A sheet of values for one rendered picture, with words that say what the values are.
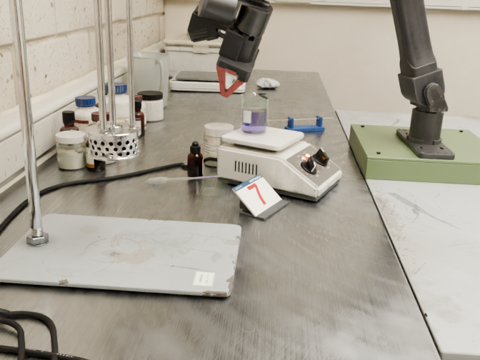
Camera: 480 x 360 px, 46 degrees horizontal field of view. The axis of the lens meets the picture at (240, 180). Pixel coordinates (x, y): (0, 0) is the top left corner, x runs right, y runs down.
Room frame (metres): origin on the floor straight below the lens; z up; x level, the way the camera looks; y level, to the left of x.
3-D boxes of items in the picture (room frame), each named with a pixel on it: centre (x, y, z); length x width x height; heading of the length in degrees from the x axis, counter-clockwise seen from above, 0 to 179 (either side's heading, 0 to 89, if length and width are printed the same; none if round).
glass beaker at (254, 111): (1.02, -0.02, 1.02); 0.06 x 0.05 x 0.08; 173
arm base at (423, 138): (1.13, -0.38, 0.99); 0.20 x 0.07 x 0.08; 179
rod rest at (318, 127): (1.40, -0.16, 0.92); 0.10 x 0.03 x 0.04; 108
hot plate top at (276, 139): (1.01, -0.04, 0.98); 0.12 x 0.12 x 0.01; 62
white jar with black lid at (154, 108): (1.47, 0.25, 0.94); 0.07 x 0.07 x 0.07
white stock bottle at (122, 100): (1.25, 0.28, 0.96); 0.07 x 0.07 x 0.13
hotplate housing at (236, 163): (0.99, -0.06, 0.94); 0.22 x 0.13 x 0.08; 62
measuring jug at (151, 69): (1.63, 0.27, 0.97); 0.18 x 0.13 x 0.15; 31
